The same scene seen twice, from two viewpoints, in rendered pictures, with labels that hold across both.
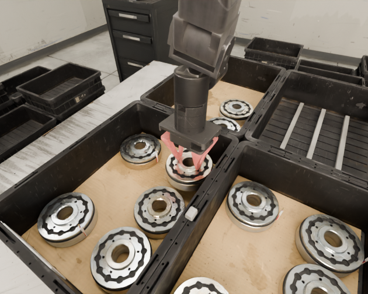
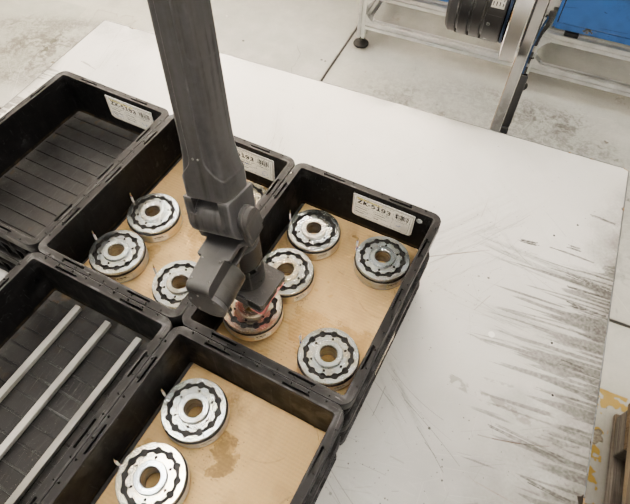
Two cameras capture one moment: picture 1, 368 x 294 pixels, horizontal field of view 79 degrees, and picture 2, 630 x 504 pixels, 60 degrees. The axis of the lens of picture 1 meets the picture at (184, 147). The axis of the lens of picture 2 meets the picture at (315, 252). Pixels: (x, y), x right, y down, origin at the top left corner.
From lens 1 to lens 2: 0.89 m
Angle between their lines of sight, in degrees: 80
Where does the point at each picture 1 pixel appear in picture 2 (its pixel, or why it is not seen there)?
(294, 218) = (136, 285)
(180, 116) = not seen: hidden behind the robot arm
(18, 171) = (548, 399)
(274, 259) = (175, 248)
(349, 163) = (10, 369)
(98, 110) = not seen: outside the picture
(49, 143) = (548, 473)
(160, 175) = (294, 329)
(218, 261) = not seen: hidden behind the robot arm
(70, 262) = (362, 235)
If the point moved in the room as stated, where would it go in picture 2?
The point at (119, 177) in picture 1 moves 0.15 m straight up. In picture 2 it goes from (348, 321) to (354, 276)
